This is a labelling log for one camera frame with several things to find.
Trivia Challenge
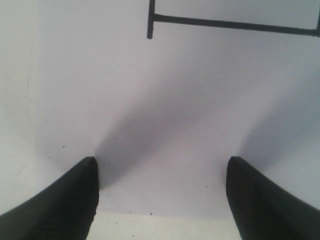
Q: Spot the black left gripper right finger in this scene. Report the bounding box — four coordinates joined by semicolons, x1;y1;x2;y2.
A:
225;156;320;240

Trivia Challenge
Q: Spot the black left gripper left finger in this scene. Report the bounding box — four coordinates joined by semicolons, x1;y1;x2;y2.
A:
0;156;99;240

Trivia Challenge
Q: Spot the white paper with drawn square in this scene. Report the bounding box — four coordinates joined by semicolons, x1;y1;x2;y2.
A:
14;0;320;218

